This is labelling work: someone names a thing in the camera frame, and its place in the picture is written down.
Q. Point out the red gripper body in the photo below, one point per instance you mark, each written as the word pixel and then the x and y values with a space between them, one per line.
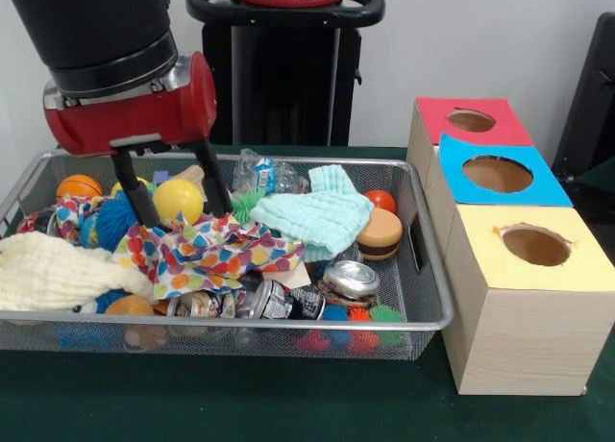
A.
pixel 135 115

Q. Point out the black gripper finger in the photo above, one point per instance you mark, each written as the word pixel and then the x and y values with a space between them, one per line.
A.
pixel 136 192
pixel 213 178

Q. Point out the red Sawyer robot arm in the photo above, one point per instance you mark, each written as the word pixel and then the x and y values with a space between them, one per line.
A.
pixel 86 19

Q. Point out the shallow clear mesh bin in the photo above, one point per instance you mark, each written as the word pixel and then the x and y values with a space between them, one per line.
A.
pixel 413 298

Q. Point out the wooden box with three holes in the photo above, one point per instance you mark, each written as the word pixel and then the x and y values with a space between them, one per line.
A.
pixel 519 327

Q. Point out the blue spiky ball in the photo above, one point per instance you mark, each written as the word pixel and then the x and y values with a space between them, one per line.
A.
pixel 110 221

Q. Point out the large yellow ball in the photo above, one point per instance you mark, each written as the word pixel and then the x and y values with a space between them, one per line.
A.
pixel 181 202

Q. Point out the crushed clear plastic bottle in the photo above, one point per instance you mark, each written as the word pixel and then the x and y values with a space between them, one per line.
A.
pixel 264 173

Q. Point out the orange toy basketball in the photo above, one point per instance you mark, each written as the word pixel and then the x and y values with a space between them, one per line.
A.
pixel 79 186

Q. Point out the colourful polka dot cloth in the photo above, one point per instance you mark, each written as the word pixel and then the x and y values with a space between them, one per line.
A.
pixel 207 255

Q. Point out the cream yellow cloth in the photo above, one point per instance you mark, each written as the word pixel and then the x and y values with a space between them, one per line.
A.
pixel 58 274

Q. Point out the mint green cloth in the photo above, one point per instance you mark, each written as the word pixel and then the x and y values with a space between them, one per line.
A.
pixel 322 216

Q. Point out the red ball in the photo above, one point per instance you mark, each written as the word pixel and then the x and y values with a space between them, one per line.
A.
pixel 382 200

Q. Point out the crushed silver can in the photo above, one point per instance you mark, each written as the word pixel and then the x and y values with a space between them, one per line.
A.
pixel 352 279

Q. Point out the toy hamburger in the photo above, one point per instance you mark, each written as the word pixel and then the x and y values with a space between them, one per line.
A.
pixel 381 235

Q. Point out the dark green table cloth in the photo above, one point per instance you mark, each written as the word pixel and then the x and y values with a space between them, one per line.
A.
pixel 240 404

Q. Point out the black stand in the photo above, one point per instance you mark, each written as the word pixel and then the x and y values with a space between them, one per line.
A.
pixel 591 106

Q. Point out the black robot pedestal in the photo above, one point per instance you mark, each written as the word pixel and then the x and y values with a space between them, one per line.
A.
pixel 283 77

